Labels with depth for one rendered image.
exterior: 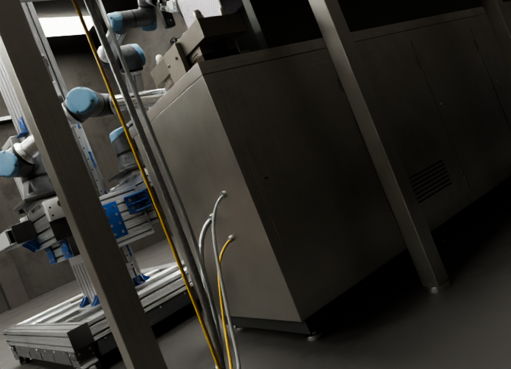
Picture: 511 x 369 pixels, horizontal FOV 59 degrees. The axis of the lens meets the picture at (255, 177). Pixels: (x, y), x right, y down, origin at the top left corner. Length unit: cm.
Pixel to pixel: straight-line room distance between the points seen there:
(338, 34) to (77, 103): 114
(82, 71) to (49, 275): 414
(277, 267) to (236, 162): 32
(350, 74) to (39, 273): 793
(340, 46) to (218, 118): 44
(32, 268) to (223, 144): 773
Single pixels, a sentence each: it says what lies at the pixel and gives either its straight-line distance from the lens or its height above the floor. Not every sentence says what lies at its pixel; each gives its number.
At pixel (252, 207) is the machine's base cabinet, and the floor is 46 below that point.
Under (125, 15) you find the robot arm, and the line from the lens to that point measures 214.
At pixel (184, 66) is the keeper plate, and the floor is 94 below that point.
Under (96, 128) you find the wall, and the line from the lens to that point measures 984.
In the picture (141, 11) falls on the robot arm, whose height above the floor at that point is 138.
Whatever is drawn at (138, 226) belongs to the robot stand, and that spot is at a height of 52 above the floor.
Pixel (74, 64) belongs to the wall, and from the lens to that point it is 1026.
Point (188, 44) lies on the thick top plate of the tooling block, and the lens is 148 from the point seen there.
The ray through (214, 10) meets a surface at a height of 112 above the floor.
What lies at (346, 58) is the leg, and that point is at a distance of 145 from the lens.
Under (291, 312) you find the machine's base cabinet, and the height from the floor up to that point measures 13.
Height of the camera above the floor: 54
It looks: level
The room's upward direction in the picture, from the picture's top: 22 degrees counter-clockwise
